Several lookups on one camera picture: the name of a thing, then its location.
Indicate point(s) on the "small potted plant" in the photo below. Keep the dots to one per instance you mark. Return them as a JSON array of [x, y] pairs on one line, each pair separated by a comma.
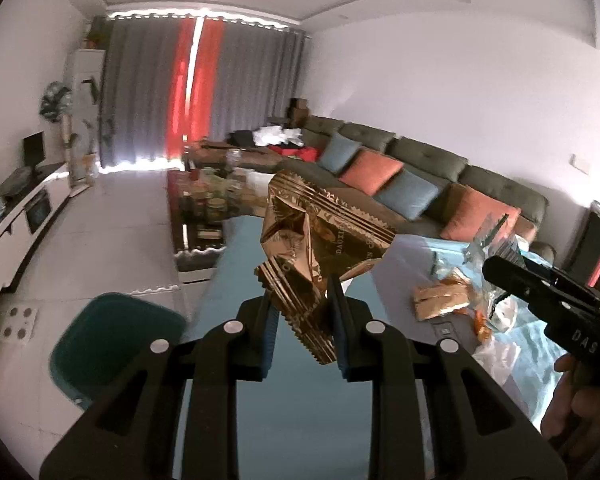
[[96, 32]]

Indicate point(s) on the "black monitor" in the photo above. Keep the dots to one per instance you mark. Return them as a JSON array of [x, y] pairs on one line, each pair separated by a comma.
[[34, 149]]

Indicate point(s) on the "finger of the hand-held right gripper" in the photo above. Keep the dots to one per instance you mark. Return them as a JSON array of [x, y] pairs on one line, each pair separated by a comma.
[[525, 285]]

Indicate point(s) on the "orange peel piece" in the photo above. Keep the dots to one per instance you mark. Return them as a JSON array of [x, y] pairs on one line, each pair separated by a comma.
[[481, 327]]

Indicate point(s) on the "white standing air conditioner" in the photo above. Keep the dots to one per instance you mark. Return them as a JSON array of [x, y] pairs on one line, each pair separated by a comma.
[[82, 72]]

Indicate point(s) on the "green sofa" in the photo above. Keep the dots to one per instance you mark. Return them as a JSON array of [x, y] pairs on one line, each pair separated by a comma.
[[430, 155]]

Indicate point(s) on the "white tv cabinet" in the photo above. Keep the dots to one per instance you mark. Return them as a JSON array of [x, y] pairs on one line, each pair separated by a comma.
[[10, 240]]

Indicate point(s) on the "dark coffee table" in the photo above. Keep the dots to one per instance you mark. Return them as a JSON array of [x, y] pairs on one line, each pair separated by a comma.
[[200, 220]]

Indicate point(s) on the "grey curtain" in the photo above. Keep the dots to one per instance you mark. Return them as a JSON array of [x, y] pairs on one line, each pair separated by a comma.
[[135, 90], [255, 70]]

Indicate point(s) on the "person's right hand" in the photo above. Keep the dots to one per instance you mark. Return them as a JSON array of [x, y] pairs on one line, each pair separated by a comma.
[[560, 410]]

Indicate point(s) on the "orange cushion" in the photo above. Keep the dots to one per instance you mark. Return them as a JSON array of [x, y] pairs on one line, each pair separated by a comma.
[[370, 170], [480, 215]]

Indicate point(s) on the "teal trash bin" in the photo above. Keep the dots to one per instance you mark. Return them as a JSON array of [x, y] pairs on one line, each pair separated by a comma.
[[110, 340]]

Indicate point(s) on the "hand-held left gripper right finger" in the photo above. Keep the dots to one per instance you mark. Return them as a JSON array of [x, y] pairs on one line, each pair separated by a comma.
[[341, 330]]

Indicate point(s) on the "black appliance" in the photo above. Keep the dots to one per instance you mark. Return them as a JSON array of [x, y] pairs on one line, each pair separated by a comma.
[[597, 245]]

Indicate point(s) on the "clear plastic wrapper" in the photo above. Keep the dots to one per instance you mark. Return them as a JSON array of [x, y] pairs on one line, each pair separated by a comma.
[[490, 240]]

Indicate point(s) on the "brown cardboard boxes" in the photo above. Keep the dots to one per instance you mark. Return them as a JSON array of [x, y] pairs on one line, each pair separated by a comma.
[[297, 110]]

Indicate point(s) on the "brown bread pack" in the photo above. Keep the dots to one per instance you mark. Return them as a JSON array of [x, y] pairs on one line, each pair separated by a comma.
[[437, 300]]

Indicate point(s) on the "white clothes pile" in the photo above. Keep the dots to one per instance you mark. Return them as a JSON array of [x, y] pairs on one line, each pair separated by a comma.
[[280, 135]]

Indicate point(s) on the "red cloth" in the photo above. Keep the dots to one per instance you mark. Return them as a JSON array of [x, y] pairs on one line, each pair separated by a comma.
[[300, 153]]

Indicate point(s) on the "white square panel with holes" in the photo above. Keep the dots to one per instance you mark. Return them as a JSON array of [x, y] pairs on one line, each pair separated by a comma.
[[17, 322]]

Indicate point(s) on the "gold foil wrapper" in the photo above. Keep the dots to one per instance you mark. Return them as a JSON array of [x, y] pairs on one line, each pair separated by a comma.
[[320, 245]]

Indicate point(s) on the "covered standing fan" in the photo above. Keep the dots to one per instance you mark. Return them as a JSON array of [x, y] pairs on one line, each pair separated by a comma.
[[55, 102]]

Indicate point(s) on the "orange curtain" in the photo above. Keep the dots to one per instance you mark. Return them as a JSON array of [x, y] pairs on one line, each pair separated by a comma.
[[180, 90], [206, 80]]

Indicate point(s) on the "blue cushion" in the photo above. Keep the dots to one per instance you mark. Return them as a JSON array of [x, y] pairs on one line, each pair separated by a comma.
[[337, 152], [407, 194]]

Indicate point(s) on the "tall leafy potted plant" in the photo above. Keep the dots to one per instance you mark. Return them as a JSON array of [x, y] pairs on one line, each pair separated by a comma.
[[92, 145]]

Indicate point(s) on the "white light switch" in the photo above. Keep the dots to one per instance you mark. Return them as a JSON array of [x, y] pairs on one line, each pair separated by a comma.
[[579, 163]]

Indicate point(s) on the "glass jar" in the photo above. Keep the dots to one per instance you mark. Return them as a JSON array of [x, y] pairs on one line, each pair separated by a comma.
[[233, 159]]

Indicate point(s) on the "printed blue tablecloth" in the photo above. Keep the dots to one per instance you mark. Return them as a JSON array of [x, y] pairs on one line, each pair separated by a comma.
[[300, 420]]

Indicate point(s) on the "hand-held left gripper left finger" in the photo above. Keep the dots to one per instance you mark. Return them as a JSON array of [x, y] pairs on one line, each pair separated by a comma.
[[265, 340]]

